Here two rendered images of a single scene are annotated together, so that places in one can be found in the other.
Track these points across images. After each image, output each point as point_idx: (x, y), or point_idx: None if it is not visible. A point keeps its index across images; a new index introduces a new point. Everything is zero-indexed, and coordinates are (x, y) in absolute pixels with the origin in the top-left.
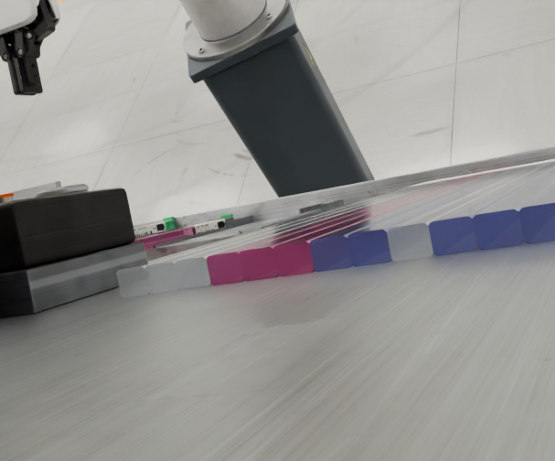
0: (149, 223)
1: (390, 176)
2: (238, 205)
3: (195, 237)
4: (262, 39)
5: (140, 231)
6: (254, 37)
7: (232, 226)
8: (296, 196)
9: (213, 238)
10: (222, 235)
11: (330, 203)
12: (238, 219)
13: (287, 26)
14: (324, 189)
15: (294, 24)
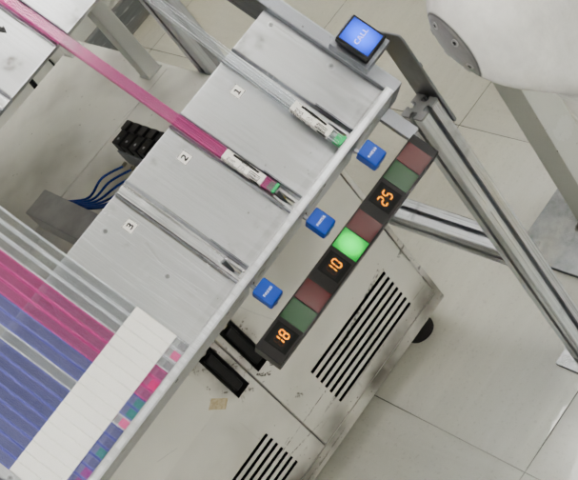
0: (357, 124)
1: (210, 318)
2: (300, 200)
3: (211, 157)
4: None
5: (297, 115)
6: None
7: (259, 191)
8: (263, 248)
9: (141, 164)
10: (155, 171)
11: (213, 266)
12: (269, 197)
13: None
14: (248, 269)
15: None
